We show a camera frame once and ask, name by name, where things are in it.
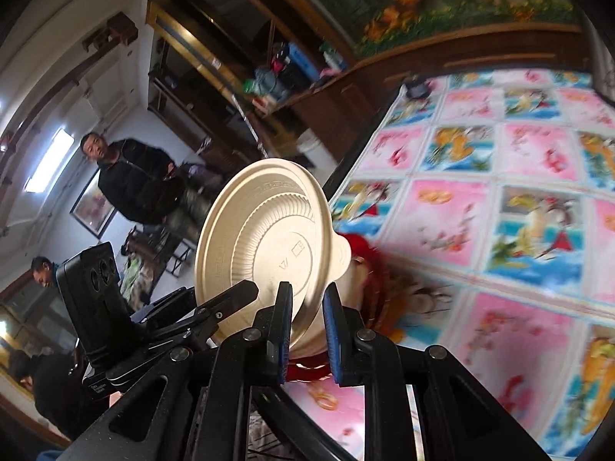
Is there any wooden aquarium cabinet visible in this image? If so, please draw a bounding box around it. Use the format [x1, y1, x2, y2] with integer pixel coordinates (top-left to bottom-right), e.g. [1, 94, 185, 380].
[298, 24, 597, 166]

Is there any red plastic plate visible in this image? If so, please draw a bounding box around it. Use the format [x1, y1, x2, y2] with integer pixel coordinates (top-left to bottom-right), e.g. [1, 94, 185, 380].
[286, 233, 399, 382]

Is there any white bucket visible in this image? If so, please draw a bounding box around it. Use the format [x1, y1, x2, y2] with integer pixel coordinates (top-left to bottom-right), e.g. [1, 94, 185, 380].
[295, 133, 328, 167]

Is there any framed wall picture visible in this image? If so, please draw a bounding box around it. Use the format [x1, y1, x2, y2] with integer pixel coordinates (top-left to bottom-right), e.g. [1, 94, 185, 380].
[70, 173, 117, 239]

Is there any ceiling light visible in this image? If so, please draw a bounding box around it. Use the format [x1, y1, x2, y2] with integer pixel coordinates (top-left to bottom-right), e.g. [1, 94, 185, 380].
[24, 127, 76, 194]

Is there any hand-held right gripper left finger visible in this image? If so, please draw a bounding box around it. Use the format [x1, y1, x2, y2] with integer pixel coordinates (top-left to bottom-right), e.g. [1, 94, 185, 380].
[36, 282, 295, 461]

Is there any beige ribbed plastic bowl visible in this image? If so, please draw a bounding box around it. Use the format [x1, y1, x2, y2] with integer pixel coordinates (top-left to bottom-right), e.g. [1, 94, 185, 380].
[194, 158, 355, 361]

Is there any black power adapter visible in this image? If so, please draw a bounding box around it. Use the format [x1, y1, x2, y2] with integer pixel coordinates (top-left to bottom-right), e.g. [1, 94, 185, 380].
[405, 78, 432, 101]

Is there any wooden display cabinet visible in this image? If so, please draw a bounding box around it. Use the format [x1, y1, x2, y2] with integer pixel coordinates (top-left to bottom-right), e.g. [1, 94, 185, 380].
[146, 0, 347, 164]

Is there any white plastic bottle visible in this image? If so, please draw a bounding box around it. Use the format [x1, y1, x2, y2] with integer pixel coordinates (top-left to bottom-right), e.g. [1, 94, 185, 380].
[321, 42, 347, 71]

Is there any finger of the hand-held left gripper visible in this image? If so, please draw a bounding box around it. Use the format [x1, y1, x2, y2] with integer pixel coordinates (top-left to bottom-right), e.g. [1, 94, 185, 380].
[158, 280, 260, 345]

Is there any blue plastic box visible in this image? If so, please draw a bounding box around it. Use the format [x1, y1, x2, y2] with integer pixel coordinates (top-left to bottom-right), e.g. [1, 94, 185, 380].
[287, 44, 319, 81]

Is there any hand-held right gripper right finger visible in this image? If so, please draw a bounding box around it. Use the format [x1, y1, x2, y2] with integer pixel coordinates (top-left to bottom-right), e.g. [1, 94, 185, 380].
[323, 282, 553, 461]

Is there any colourful printed tablecloth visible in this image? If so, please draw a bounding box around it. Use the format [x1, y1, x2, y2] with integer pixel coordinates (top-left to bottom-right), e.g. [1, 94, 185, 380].
[283, 70, 615, 461]

